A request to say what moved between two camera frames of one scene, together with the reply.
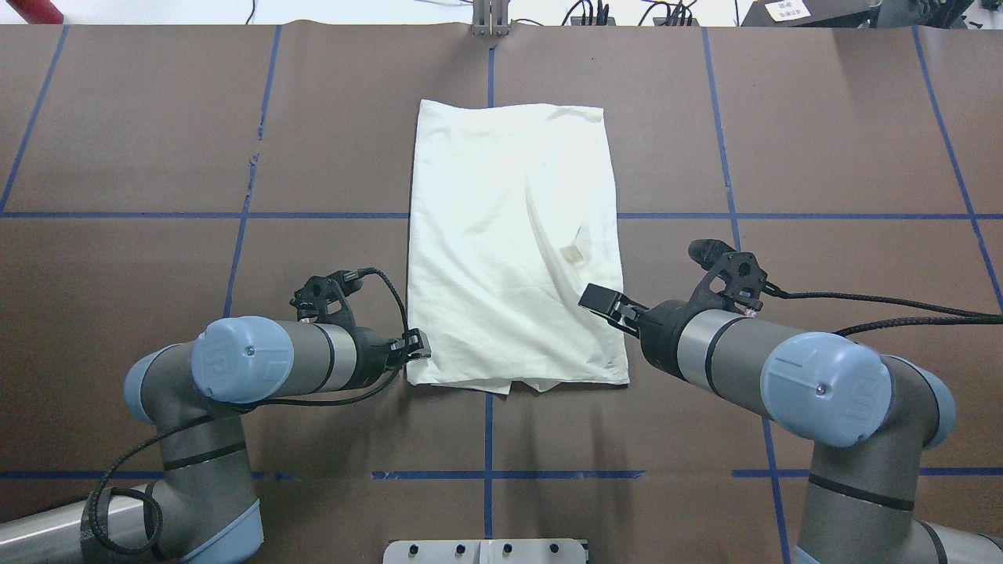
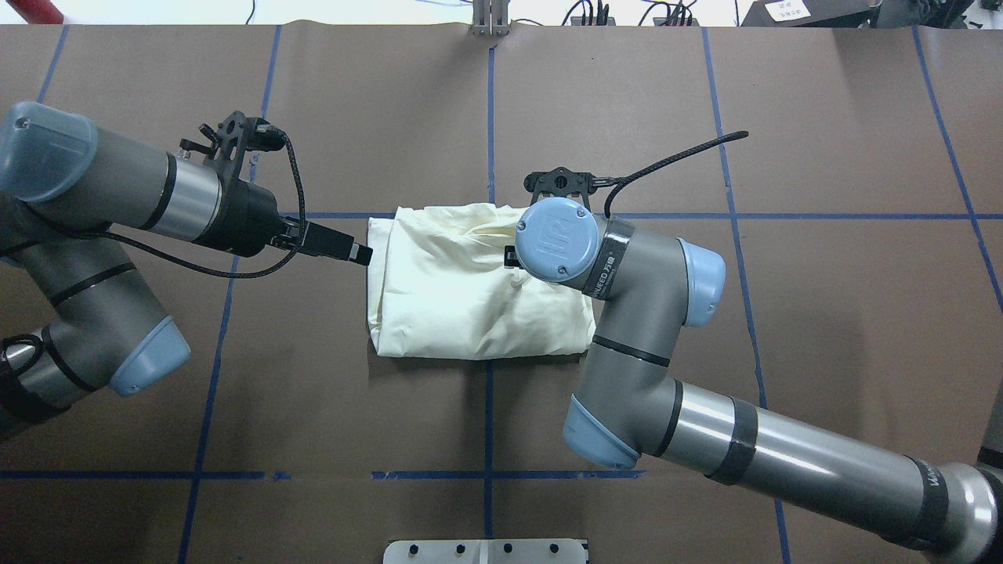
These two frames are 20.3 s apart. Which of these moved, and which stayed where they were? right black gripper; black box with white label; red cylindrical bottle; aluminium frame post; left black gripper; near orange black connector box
Moved: right black gripper; left black gripper
Stayed: near orange black connector box; aluminium frame post; red cylindrical bottle; black box with white label
